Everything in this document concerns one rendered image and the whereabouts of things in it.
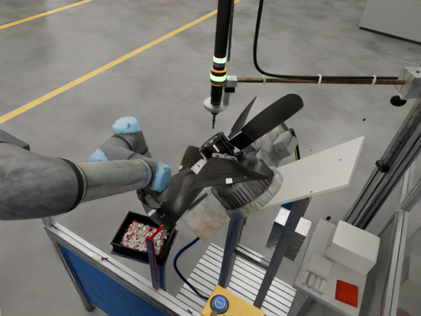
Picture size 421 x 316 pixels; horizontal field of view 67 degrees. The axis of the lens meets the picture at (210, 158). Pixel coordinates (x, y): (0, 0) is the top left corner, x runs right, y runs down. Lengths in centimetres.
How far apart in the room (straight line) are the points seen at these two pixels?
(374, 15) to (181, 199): 565
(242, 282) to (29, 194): 177
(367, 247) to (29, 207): 117
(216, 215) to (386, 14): 555
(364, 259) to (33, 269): 195
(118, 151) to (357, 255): 95
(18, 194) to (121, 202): 210
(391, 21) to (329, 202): 420
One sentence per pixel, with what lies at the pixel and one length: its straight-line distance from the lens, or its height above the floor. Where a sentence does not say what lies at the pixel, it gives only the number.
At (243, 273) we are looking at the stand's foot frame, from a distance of 218.
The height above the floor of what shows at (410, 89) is 154.
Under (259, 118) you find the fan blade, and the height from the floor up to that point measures 136.
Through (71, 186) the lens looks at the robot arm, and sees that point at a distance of 55.
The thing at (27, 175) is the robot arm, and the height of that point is 165.
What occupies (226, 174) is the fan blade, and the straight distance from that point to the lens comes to 93.
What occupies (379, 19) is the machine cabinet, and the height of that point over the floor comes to 23.
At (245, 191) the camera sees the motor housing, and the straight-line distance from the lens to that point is 116.
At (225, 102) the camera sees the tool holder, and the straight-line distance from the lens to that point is 95.
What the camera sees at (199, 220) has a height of 100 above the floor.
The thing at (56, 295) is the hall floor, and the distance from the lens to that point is 231.
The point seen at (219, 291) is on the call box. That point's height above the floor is 107.
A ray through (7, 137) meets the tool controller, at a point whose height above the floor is 123.
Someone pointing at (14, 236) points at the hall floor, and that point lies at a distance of 265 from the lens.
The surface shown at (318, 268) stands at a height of 88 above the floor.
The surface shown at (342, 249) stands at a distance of 135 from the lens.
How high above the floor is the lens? 200
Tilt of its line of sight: 43 degrees down
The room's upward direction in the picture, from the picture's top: 5 degrees clockwise
